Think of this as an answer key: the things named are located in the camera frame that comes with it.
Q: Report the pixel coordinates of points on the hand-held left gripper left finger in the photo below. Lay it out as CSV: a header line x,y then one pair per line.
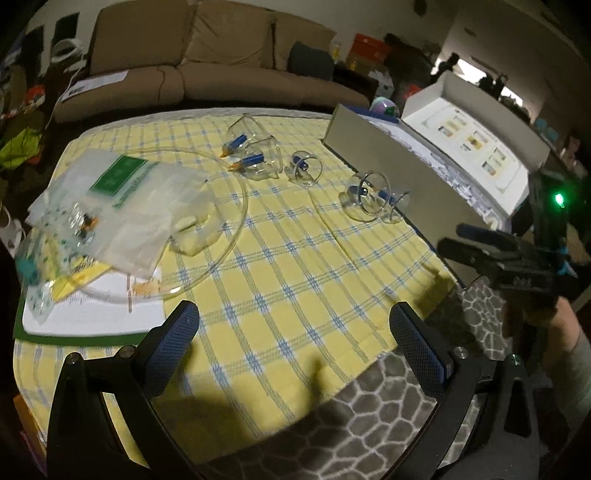
x,y
174,344

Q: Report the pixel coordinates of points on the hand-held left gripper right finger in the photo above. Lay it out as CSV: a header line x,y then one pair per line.
x,y
415,344

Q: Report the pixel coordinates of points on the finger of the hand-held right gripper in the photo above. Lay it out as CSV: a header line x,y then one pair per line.
x,y
466,256
485,234

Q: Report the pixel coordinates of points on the grey cardboard box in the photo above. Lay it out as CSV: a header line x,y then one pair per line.
x,y
397,175

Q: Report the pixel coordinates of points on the person's right forearm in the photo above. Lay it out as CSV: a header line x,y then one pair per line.
x,y
572,364

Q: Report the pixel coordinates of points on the small cupping cup blue valve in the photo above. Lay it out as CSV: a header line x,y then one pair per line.
x,y
395,203

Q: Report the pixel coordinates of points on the white box lid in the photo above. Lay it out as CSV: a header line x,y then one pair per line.
x,y
485,138

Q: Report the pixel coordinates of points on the clear cupping cup blue valve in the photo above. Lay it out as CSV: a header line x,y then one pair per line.
x,y
300,167
256,159
238,136
364,196

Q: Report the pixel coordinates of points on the yellow plaid tablecloth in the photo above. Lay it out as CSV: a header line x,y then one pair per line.
x,y
286,277

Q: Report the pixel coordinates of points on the clear plastic bag green label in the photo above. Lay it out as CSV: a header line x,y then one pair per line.
x,y
138,217

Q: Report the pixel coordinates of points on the small cup orange valve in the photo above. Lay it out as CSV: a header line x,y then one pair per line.
x,y
85,224

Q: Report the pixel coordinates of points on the clear plastic tube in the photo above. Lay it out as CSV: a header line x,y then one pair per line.
x,y
242,207

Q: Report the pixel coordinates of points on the colourful ball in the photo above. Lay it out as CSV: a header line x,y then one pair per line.
x,y
384,108

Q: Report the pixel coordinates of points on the red box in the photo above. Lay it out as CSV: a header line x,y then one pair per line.
x,y
371,46

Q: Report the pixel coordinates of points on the dark cushion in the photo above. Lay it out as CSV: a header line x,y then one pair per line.
x,y
311,60

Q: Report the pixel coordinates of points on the green cloth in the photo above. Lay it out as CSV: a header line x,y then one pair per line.
x,y
18,147

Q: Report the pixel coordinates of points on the white paper sheet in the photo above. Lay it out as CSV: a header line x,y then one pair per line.
x,y
92,85

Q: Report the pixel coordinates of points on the brown sofa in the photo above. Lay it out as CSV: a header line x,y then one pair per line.
x,y
221,55

